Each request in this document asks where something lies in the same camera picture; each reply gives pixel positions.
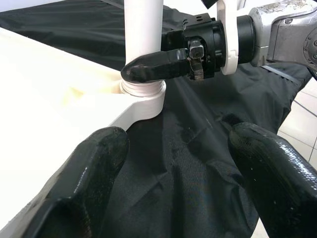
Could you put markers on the black table cloth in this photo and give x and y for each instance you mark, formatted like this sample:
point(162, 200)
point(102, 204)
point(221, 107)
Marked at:
point(185, 173)

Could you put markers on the white plastic table top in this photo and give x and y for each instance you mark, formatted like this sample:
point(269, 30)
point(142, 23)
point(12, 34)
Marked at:
point(49, 99)

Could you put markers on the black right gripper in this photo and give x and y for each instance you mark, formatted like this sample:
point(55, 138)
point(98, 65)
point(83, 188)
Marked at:
point(213, 44)

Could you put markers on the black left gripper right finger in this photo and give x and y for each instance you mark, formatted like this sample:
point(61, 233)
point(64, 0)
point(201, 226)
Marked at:
point(282, 183)

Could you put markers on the white plastic table leg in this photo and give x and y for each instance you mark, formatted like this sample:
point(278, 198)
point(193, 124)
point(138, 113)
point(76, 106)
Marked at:
point(143, 24)

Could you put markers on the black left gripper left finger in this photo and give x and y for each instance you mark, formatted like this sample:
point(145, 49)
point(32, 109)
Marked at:
point(74, 188)

